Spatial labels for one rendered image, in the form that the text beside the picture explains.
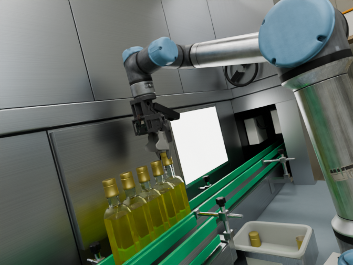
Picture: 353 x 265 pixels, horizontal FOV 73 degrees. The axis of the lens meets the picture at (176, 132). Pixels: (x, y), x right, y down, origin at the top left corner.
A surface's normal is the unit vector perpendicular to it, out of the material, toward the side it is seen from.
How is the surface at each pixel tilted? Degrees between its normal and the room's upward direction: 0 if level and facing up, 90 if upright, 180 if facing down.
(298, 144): 90
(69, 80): 90
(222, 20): 90
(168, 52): 90
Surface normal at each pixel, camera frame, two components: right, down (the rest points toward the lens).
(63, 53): 0.75, -0.17
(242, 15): -0.62, 0.18
